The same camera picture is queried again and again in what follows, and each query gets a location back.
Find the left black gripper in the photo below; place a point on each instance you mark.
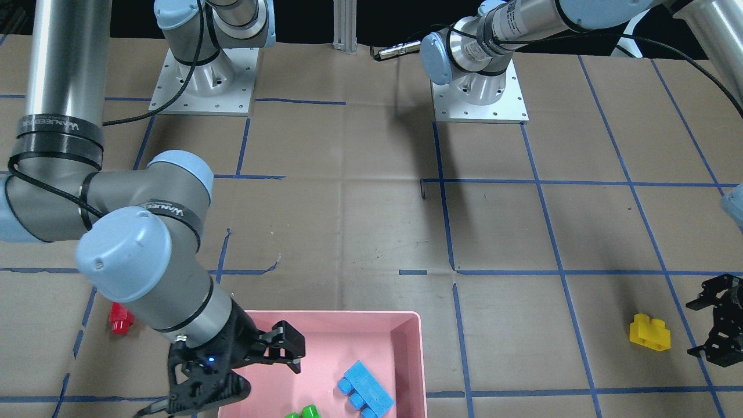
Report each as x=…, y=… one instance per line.
x=721, y=318

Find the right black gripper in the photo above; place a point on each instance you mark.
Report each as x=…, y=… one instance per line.
x=239, y=335

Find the green toy block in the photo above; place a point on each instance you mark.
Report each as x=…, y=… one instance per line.
x=309, y=411

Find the blue toy block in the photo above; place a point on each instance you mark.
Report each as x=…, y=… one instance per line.
x=364, y=391

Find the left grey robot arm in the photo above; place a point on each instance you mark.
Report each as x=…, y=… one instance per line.
x=483, y=45

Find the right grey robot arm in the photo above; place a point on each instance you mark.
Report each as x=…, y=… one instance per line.
x=138, y=231

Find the pink plastic box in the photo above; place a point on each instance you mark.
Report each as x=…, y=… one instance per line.
x=389, y=343

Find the yellow toy block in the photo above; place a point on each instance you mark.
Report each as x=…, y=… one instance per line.
x=650, y=333

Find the red toy block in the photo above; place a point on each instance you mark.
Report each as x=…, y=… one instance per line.
x=121, y=319

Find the silver cylindrical connector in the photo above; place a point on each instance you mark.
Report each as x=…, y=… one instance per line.
x=393, y=52

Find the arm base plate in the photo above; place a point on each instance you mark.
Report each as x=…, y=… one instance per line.
x=479, y=98
x=223, y=87

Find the aluminium frame post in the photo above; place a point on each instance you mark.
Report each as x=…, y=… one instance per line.
x=344, y=18

